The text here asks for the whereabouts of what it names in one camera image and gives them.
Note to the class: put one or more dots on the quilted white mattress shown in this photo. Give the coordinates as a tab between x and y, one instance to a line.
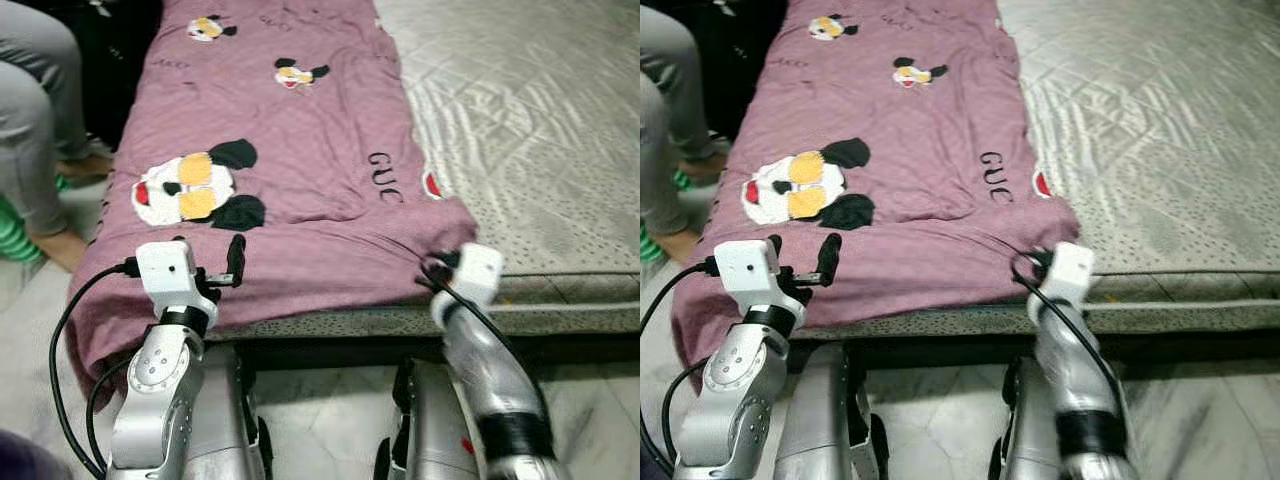
530	120
1160	120

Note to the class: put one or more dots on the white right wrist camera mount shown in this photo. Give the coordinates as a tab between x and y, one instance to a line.
1068	270
478	272

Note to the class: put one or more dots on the person in striped shirt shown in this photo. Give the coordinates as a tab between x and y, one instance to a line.
660	120
25	110

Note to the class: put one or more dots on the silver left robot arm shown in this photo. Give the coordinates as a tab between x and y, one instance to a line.
735	385
155	385

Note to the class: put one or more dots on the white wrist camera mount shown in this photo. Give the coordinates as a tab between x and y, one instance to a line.
1068	270
165	270
478	272
745	270

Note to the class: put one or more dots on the dark bed base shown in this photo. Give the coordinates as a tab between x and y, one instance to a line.
580	348
1200	345

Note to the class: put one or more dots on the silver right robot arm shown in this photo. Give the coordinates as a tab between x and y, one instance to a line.
1075	380
490	380

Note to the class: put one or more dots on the green plastic stool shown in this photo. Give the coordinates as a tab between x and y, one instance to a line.
650	245
15	235

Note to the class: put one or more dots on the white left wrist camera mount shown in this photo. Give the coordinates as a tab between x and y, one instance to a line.
165	270
745	270

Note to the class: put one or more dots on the silver robot right leg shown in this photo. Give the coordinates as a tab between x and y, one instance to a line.
1025	440
430	430

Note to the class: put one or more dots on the pink Mickey Mouse blanket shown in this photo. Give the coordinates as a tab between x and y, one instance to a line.
920	120
300	130

